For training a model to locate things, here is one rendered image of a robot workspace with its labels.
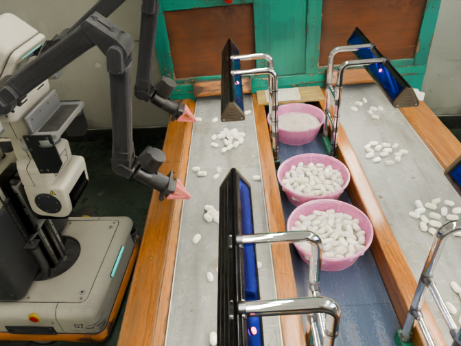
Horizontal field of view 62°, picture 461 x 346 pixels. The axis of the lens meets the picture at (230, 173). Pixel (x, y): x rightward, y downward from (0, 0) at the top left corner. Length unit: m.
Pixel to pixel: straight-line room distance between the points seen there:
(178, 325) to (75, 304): 0.84
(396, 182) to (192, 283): 0.83
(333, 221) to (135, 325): 0.70
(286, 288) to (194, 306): 0.26
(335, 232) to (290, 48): 1.06
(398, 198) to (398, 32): 0.97
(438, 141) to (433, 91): 1.50
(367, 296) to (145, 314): 0.63
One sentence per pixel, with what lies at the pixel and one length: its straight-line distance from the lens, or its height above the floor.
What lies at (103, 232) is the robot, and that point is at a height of 0.28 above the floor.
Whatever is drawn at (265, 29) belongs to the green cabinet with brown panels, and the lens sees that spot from 1.99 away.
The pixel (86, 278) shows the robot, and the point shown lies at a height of 0.28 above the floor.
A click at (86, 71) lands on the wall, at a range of 3.21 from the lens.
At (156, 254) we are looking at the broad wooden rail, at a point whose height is 0.76.
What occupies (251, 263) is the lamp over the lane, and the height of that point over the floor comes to 1.07.
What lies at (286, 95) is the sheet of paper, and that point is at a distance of 2.02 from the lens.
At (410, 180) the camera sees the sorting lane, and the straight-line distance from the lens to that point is 1.57.
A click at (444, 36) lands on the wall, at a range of 3.09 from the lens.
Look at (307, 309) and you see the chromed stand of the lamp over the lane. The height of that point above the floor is 1.11.
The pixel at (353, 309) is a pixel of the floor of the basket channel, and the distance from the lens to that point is 1.21.
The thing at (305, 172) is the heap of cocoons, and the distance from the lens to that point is 1.55.
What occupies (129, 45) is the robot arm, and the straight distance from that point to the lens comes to 1.08.
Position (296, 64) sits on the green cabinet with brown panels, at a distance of 2.08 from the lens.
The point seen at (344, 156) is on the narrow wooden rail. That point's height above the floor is 0.76.
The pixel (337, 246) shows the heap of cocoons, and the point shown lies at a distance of 1.26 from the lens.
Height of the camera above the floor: 1.67
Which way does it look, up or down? 37 degrees down
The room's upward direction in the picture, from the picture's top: 6 degrees counter-clockwise
